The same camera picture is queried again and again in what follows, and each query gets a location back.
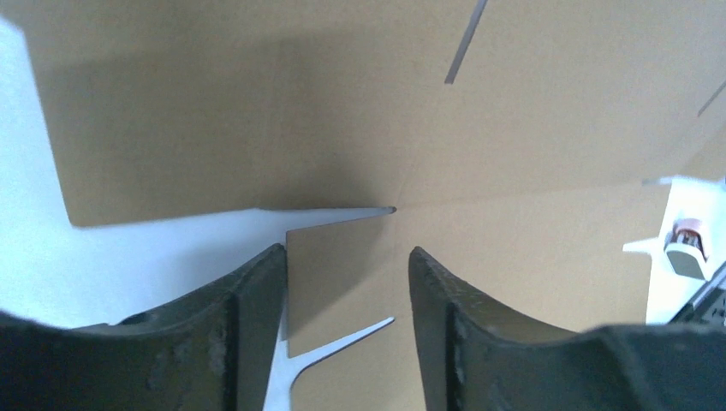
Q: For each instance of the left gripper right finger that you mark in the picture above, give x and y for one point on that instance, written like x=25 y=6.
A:
x=476 y=353

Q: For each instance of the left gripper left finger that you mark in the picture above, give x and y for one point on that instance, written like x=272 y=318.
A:
x=210 y=349

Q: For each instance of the brown cardboard box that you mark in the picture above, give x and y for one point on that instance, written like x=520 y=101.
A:
x=522 y=176

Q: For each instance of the pink white small device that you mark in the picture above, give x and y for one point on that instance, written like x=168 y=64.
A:
x=688 y=248

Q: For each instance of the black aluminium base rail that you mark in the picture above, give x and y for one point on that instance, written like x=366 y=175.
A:
x=707 y=305

